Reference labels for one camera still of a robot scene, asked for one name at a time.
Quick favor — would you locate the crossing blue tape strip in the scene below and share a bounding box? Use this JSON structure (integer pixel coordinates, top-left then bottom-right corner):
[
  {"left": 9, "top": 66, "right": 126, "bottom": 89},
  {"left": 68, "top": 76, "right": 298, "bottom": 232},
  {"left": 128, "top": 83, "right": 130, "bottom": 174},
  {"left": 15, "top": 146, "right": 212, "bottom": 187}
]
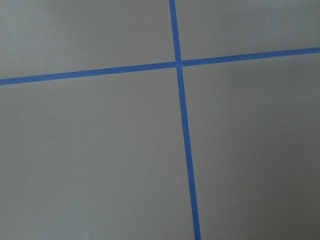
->
[{"left": 0, "top": 47, "right": 320, "bottom": 86}]

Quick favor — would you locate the long blue tape strip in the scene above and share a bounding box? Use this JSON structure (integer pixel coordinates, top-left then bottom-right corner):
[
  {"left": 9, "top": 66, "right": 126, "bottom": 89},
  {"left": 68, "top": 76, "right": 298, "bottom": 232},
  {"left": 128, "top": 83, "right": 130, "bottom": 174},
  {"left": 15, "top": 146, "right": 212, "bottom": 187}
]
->
[{"left": 169, "top": 0, "right": 202, "bottom": 240}]

